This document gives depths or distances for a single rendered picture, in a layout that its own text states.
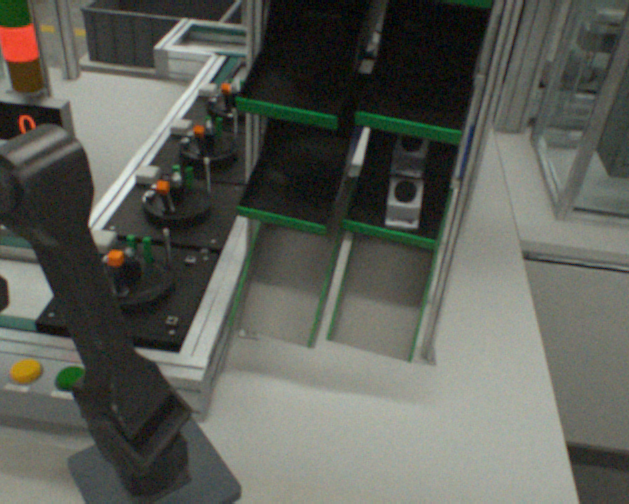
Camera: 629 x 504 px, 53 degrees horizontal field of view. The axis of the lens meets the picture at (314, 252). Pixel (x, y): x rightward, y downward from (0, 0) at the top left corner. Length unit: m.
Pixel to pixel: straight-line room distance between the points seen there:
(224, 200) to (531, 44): 1.05
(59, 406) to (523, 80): 1.55
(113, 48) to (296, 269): 2.19
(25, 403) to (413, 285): 0.60
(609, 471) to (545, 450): 1.21
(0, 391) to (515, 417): 0.81
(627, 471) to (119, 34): 2.58
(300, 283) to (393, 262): 0.15
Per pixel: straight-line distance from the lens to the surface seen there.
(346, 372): 1.14
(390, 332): 0.99
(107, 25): 3.04
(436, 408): 1.11
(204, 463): 0.77
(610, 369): 1.90
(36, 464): 1.06
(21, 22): 1.10
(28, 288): 1.26
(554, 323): 1.75
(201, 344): 1.03
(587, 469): 2.30
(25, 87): 1.14
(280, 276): 1.01
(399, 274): 1.00
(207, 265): 1.17
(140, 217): 1.31
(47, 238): 0.56
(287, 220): 0.87
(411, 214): 0.85
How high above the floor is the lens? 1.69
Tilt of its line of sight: 36 degrees down
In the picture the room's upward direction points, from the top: 5 degrees clockwise
